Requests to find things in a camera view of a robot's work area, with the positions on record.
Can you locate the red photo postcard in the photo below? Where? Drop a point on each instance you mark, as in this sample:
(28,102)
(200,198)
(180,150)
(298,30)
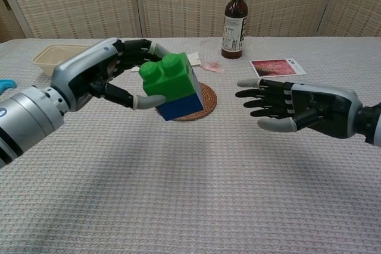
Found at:
(274,68)

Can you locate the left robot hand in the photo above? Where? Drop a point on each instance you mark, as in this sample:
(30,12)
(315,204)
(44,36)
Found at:
(80,66)

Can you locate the light woven tablecloth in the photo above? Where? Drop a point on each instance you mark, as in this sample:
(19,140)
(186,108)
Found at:
(190,191)

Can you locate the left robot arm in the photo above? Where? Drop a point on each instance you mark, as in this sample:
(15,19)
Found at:
(26,120)

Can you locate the beige plastic food container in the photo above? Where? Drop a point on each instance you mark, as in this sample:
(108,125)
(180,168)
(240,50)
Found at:
(49,57)

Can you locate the blue toy block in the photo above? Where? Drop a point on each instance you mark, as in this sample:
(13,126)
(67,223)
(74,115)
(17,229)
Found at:
(181,106)

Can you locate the pink candy wrapper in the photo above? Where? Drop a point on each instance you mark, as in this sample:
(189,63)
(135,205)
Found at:
(212,67)

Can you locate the dark brown drink bottle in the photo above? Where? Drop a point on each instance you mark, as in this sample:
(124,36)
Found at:
(232,28)

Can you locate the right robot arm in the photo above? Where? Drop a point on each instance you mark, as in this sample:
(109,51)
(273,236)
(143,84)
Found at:
(372,126)

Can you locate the round woven rattan coaster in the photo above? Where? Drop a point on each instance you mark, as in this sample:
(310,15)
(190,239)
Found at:
(209,99)

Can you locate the green toy block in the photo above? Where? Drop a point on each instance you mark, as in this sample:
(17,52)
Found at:
(169,81)

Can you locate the white and blue paper card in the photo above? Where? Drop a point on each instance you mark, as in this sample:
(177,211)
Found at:
(194,59)

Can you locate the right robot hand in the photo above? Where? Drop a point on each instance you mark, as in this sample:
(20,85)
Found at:
(321,108)

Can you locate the woven folding screen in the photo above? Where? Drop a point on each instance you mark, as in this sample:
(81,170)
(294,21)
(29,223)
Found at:
(184,1)

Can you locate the blue green water squirter toy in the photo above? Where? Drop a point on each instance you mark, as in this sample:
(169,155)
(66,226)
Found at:
(5,84)

